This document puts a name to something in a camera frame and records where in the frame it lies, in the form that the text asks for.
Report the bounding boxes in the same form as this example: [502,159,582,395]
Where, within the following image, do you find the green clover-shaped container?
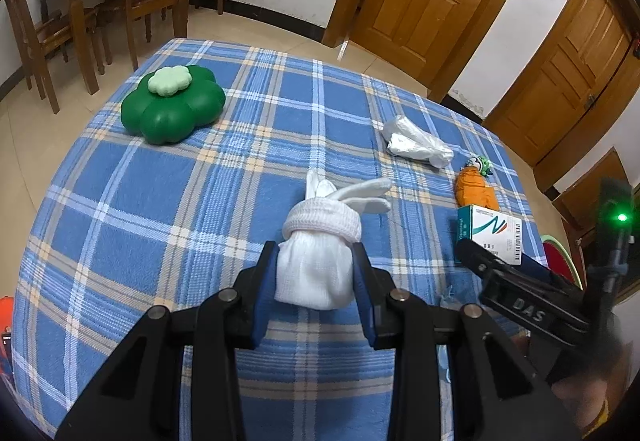
[121,64,225,145]

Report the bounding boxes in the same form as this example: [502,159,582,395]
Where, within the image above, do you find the closed wooden door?
[482,0,640,167]

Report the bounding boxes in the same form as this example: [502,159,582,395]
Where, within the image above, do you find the silver plastic wrapper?
[382,115,454,169]

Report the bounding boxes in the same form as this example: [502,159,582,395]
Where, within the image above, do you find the person's right hand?
[550,341,623,422]

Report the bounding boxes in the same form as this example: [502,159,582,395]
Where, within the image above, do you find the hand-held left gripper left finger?
[55,241,277,441]

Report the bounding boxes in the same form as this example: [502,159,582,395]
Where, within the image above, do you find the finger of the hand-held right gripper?
[520,255,583,296]
[456,238,507,281]

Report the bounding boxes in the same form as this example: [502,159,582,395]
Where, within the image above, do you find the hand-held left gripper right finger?
[352,243,583,441]

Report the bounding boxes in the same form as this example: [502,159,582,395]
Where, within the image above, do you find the white and green box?
[455,204,523,267]

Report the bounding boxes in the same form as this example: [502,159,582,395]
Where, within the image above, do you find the blue plaid tablecloth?
[12,38,551,441]

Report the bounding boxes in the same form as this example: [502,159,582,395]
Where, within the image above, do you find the white gloves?
[274,170,393,311]

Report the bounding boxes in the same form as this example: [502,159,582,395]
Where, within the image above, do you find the red basin with green rim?
[542,234,587,292]

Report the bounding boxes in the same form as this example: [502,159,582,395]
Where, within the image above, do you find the orange carrot plush toy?
[454,155,501,212]

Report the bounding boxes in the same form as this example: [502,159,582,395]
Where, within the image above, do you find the wooden dining table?
[37,0,201,97]

